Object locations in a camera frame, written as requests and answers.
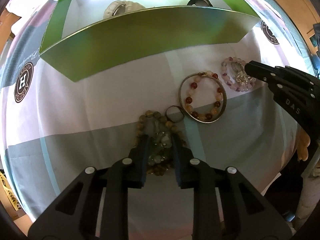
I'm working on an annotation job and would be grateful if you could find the gold flower brooch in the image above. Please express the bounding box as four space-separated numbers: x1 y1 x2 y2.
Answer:
231 62 253 86

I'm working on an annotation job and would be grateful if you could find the lilac bead bracelet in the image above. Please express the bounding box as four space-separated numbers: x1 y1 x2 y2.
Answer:
220 56 257 92

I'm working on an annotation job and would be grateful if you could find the silver metal bangle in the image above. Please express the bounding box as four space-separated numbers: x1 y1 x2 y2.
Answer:
178 71 227 124

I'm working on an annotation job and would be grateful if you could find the red and pink bead bracelet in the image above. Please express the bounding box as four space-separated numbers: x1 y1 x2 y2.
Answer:
184 71 225 121

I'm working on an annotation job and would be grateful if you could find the brown wooden bead bracelet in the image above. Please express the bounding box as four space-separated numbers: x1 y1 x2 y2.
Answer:
134 109 188 177

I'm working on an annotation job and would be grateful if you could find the pale green jade pendant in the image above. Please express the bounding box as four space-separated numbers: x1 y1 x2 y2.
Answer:
147 119 172 167

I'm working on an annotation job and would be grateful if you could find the cream white wristwatch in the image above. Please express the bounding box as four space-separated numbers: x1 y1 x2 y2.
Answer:
103 0 145 20

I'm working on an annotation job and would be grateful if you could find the right hand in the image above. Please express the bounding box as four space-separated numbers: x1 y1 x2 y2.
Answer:
297 128 310 161

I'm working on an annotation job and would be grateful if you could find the patterned bed sheet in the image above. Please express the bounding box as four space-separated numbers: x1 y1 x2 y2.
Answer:
1 0 319 239

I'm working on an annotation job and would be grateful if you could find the green cardboard box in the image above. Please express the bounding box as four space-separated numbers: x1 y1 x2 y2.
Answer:
39 0 260 81

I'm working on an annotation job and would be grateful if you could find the small dark ring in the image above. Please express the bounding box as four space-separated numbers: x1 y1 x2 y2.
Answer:
164 105 186 124

